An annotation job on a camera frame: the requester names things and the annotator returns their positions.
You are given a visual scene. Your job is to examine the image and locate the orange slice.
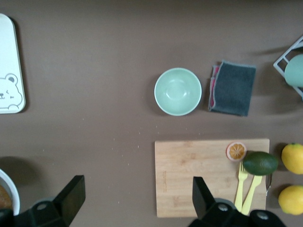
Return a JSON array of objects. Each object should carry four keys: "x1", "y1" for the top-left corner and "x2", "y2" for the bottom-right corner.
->
[{"x1": 226, "y1": 141, "x2": 247, "y2": 162}]

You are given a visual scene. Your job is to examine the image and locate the white round plate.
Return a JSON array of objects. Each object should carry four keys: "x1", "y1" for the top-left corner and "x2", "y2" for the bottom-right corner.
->
[{"x1": 0, "y1": 168, "x2": 20, "y2": 216}]

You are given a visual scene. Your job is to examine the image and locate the yellow plastic fork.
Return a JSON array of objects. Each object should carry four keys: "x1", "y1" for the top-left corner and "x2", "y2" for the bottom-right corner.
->
[{"x1": 234, "y1": 161, "x2": 249, "y2": 212}]

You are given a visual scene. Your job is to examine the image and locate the pale green cup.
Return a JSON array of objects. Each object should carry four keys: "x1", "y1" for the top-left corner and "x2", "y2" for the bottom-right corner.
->
[{"x1": 284, "y1": 53, "x2": 303, "y2": 88}]

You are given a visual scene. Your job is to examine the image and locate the dark green avocado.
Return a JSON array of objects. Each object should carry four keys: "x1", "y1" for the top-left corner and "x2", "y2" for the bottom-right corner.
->
[{"x1": 242, "y1": 151, "x2": 279, "y2": 176}]

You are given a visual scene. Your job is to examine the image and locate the bamboo cutting board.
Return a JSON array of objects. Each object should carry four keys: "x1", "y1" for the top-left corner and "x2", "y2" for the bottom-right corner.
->
[{"x1": 154, "y1": 138, "x2": 270, "y2": 218}]

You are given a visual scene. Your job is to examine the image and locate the yellow plastic knife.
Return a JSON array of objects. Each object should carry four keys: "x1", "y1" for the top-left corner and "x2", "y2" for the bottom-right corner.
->
[{"x1": 241, "y1": 175, "x2": 263, "y2": 215}]

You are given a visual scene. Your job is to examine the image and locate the white wire cup rack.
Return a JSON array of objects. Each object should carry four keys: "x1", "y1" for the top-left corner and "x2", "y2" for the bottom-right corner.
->
[{"x1": 273, "y1": 35, "x2": 303, "y2": 101}]

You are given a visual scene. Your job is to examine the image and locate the cream bear print tray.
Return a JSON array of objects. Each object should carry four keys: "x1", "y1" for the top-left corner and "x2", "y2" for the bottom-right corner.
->
[{"x1": 0, "y1": 13, "x2": 26, "y2": 114}]

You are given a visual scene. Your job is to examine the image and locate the yellow lemon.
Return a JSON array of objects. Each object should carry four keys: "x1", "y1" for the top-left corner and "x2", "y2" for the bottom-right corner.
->
[
  {"x1": 281, "y1": 142, "x2": 303, "y2": 175},
  {"x1": 278, "y1": 185, "x2": 303, "y2": 215}
]

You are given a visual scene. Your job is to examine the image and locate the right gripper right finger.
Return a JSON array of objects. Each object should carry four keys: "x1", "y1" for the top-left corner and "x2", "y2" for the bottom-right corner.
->
[{"x1": 189, "y1": 176, "x2": 288, "y2": 227}]

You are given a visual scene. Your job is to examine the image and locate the thin metal utensil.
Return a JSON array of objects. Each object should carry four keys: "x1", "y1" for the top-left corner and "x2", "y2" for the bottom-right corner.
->
[{"x1": 265, "y1": 174, "x2": 273, "y2": 197}]

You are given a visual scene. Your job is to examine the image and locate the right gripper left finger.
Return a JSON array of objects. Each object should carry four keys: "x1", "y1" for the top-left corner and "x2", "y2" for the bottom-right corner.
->
[{"x1": 14, "y1": 175, "x2": 86, "y2": 227}]

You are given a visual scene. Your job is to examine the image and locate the plain brown bread slice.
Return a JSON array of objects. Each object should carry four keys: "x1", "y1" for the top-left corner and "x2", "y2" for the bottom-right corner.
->
[{"x1": 0, "y1": 184, "x2": 12, "y2": 210}]

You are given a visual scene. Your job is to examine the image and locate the pale green bowl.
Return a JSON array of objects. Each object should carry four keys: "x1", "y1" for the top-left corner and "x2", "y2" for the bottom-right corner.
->
[{"x1": 154, "y1": 68, "x2": 203, "y2": 116}]

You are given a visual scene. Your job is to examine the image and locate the grey folded cloth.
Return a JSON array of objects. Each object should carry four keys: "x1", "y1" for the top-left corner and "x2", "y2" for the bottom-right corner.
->
[{"x1": 208, "y1": 60, "x2": 257, "y2": 117}]

